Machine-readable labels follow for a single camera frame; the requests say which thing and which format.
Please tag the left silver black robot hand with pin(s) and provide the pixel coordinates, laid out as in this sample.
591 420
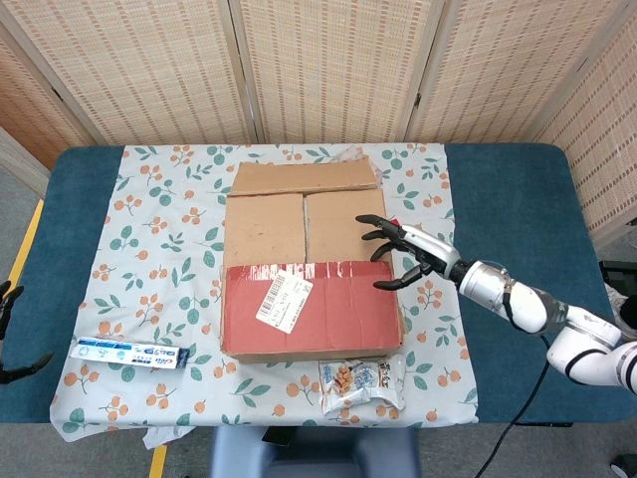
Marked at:
10 304

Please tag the blue white toothpaste box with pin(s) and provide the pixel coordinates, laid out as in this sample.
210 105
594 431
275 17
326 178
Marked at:
124 352

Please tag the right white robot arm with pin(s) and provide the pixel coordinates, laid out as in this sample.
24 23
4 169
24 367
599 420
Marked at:
527 304

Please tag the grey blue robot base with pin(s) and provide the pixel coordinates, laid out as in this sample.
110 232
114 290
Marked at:
313 455

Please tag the black stand base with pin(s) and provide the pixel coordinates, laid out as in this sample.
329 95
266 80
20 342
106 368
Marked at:
617 276

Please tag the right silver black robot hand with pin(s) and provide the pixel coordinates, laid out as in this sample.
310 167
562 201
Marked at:
430 249

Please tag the dark shoe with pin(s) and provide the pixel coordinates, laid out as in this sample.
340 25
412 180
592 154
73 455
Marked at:
627 470

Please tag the white snack packet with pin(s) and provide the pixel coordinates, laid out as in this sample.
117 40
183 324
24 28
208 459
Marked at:
360 381

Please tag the black flat object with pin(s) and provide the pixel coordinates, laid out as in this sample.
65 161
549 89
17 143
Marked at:
278 435

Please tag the woven folding screen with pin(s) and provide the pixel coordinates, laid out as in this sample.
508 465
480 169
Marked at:
328 65

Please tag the red cardboard box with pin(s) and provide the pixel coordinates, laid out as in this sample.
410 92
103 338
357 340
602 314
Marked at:
328 318

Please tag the floral print tablecloth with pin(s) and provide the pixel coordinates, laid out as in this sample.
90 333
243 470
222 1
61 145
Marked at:
164 259

